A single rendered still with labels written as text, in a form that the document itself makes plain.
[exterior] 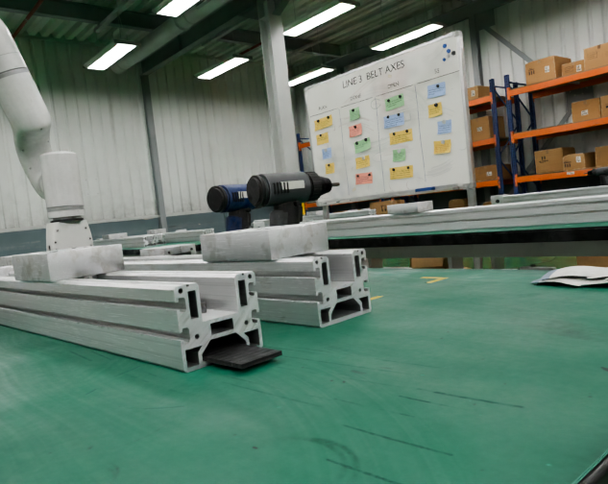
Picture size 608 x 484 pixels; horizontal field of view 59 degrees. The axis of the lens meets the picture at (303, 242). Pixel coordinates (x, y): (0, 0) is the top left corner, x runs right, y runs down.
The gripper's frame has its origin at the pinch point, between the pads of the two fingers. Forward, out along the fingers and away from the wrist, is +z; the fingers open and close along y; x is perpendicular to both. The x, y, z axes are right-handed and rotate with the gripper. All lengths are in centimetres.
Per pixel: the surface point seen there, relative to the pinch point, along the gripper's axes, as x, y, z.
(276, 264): 81, 5, -5
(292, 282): 84, 5, -2
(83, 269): 56, 20, -6
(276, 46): -538, -581, -289
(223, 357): 90, 21, 2
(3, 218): -1072, -277, -63
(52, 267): 56, 24, -7
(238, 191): 41.3, -21.2, -16.9
